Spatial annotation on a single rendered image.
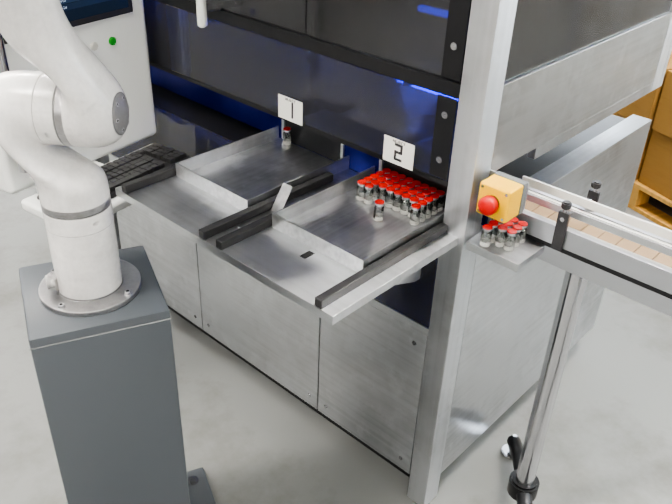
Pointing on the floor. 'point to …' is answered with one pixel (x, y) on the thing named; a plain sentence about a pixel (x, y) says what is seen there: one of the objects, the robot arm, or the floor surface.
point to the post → (450, 336)
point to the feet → (516, 471)
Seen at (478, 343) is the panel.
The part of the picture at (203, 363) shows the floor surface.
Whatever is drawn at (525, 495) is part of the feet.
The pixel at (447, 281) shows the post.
